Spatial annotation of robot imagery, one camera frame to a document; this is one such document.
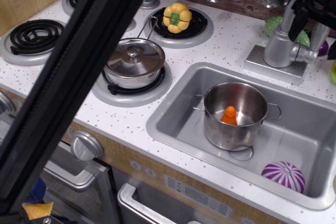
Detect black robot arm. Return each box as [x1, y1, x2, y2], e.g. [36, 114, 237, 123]
[1, 0, 287, 222]

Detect yellow cloth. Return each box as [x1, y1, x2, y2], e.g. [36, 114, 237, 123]
[23, 201, 54, 220]

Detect yellow toy bell pepper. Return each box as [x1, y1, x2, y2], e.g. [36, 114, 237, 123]
[163, 3, 192, 34]

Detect orange toy carrot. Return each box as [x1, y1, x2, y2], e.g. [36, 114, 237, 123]
[221, 106, 237, 125]

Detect steel pot with handles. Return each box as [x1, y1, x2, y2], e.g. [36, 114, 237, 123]
[191, 82, 281, 151]

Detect purple striped toy onion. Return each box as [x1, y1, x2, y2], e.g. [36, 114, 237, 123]
[261, 161, 306, 193]

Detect silver countertop knob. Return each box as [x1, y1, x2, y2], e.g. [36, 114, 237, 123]
[140, 0, 160, 10]

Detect back right black burner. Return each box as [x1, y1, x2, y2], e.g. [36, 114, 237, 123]
[143, 4, 214, 49]

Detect green toy vegetable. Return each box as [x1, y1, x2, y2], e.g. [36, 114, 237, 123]
[329, 61, 336, 84]

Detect grey control panel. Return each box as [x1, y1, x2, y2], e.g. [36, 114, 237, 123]
[163, 174, 234, 218]

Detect silver dishwasher door handle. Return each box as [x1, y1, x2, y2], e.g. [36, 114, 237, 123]
[117, 183, 174, 223]

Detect front left black burner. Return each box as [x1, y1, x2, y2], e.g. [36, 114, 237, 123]
[1, 19, 66, 66]

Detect purple toy eggplant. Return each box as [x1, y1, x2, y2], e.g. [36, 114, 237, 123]
[308, 32, 329, 57]

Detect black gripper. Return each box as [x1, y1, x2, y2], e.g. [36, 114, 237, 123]
[288, 0, 336, 60]

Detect green toy lettuce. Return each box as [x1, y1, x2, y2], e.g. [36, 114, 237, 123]
[264, 15, 311, 48]

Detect steel saucepan with lid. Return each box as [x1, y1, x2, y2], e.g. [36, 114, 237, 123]
[103, 37, 165, 88]

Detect silver left edge knob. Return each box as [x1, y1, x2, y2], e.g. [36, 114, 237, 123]
[0, 92, 16, 115]

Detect silver toy faucet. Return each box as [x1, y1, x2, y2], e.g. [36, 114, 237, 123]
[244, 0, 317, 86]

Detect blue cloth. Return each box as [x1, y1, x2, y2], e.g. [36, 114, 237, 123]
[25, 177, 47, 203]

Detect silver stove knob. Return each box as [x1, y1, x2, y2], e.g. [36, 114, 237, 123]
[70, 130, 104, 162]

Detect front right black burner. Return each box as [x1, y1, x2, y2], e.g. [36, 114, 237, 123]
[91, 63, 172, 108]

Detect grey toy sink basin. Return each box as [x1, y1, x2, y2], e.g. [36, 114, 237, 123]
[146, 62, 335, 210]

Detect silver oven door handle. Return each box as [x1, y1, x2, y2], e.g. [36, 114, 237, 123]
[43, 140, 111, 193]

